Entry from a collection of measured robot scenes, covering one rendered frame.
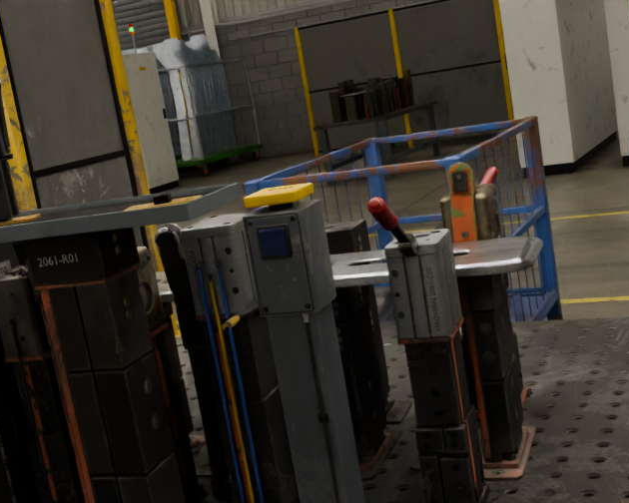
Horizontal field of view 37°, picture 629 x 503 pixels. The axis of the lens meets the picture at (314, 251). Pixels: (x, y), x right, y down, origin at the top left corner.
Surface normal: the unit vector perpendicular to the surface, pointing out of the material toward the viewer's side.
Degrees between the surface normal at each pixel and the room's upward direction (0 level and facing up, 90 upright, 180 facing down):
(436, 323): 90
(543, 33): 90
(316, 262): 90
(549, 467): 0
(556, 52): 90
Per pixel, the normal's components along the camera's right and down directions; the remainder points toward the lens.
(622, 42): -0.39, 0.23
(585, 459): -0.17, -0.97
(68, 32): 0.92, -0.10
